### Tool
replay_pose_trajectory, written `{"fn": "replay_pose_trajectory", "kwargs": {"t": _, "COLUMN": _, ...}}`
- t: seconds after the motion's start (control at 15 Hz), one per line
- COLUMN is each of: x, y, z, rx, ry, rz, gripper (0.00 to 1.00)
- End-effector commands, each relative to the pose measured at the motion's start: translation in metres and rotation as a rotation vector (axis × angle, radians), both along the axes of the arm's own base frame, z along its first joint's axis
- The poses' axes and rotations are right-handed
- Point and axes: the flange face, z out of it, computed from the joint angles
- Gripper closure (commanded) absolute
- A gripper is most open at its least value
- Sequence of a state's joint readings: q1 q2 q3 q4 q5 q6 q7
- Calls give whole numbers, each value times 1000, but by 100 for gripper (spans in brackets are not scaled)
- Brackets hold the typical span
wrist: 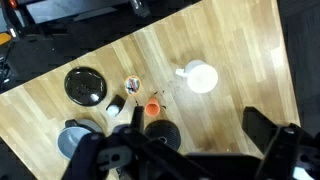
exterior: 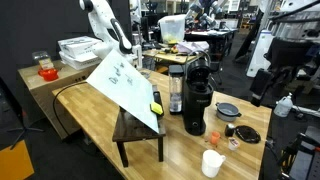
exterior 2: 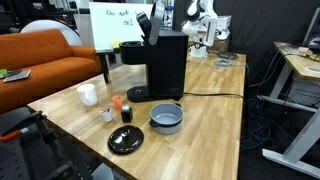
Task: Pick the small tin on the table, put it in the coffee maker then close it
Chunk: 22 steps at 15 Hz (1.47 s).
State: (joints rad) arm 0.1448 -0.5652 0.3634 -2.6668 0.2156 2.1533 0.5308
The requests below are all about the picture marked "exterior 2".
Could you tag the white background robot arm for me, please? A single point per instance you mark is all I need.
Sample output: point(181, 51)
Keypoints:
point(204, 26)

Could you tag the black coffee maker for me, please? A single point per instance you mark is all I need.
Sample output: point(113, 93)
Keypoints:
point(163, 52)

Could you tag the grey cooking pot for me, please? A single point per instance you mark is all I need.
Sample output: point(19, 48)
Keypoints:
point(166, 118)

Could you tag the small black bottle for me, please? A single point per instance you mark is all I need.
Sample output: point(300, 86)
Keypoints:
point(126, 113)

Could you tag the small orange cup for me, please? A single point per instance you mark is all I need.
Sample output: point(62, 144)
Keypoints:
point(117, 101)

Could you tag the black pot lid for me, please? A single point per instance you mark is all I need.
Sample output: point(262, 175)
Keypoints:
point(125, 140)

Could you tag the grey tape roll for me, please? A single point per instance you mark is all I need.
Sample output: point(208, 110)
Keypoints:
point(223, 62)

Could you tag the white mug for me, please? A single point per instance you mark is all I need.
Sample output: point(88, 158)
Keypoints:
point(87, 94)

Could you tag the white whiteboard sign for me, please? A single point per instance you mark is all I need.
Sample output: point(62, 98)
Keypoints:
point(115, 22)

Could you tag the white round chair back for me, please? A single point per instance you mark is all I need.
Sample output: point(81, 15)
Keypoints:
point(72, 37)

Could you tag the orange sofa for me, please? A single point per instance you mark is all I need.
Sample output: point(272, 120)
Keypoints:
point(53, 63)

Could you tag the grey tablet on sofa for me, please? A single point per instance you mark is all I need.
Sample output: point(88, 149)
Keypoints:
point(17, 76)

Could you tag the side desk with white legs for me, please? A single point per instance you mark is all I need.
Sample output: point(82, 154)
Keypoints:
point(305, 66)

